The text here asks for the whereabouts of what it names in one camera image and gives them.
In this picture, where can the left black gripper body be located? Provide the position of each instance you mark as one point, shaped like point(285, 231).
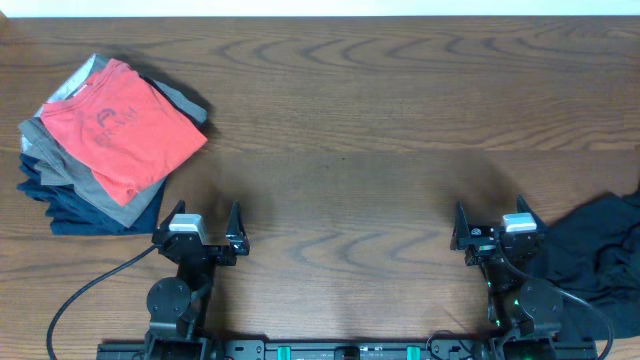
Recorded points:
point(206, 250)

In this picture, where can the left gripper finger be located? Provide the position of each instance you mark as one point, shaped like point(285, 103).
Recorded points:
point(235, 231)
point(178, 209)

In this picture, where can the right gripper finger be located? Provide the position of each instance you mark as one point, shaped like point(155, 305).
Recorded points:
point(523, 207)
point(461, 233)

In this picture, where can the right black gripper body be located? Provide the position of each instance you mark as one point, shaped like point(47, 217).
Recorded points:
point(483, 248)

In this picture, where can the black t-shirt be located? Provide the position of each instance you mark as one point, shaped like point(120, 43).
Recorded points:
point(593, 253)

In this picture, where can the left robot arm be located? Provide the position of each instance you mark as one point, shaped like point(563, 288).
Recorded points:
point(178, 304)

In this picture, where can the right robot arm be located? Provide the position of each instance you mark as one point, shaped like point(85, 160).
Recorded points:
point(525, 309)

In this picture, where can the folded red t-shirt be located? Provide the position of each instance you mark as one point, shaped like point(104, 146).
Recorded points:
point(124, 130)

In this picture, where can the folded navy blue garment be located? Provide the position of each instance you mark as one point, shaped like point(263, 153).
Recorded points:
point(73, 216)

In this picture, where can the folded grey t-shirt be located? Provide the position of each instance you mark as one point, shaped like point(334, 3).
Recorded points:
point(58, 167)

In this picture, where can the folded light grey garment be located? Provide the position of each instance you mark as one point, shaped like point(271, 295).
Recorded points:
point(35, 133)

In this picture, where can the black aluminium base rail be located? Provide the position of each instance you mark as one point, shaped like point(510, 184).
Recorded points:
point(435, 348)

